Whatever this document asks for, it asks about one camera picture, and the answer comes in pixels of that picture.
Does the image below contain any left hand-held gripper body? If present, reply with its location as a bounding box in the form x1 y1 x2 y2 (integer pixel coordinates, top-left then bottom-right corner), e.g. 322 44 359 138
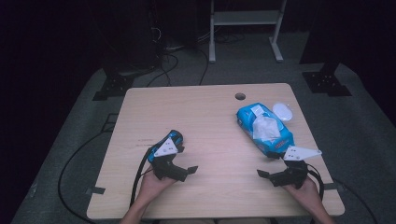
152 137 189 183

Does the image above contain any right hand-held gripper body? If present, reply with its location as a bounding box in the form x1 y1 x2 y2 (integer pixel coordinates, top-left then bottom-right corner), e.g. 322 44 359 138
269 145 322 189

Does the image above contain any blue toy car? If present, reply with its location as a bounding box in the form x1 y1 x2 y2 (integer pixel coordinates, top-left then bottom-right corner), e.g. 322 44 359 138
148 130 185 163

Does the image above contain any blue wet wipes pack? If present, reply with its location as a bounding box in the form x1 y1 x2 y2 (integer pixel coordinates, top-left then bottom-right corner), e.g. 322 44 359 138
236 102 295 158

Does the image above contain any person's left hand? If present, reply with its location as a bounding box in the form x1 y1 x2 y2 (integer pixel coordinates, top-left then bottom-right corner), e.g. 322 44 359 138
137 165 177 203

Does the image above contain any person's right hand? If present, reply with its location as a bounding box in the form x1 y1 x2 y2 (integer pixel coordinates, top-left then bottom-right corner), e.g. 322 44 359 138
283 176 325 217

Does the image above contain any black tape strip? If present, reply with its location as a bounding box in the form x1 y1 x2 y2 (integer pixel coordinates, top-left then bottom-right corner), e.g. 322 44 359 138
321 182 345 191
86 186 106 196

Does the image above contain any white oval plastic lid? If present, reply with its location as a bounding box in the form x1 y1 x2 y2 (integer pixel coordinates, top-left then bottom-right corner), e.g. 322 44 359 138
272 102 293 122

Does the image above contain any black stand base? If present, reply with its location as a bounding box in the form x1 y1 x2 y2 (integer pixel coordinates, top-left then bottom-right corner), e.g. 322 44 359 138
302 63 353 97
92 73 134 101

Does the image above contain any right hand-held gripper black cable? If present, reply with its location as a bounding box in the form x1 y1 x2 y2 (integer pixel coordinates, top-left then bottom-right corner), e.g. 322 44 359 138
306 162 325 200

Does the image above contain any hand-held gripper black cable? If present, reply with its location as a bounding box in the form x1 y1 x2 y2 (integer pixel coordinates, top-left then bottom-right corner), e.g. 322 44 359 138
306 162 325 200
130 147 157 208

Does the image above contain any left hand-held gripper black cable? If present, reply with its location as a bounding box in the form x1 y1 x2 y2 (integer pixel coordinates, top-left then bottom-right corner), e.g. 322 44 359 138
130 147 157 208

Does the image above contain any black floor cable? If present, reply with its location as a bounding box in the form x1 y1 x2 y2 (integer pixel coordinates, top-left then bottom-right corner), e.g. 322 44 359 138
332 178 379 224
198 48 210 87
57 130 110 224
146 52 180 88

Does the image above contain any white metal stand frame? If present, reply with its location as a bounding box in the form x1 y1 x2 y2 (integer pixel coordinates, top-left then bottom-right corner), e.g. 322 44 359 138
208 0 288 63

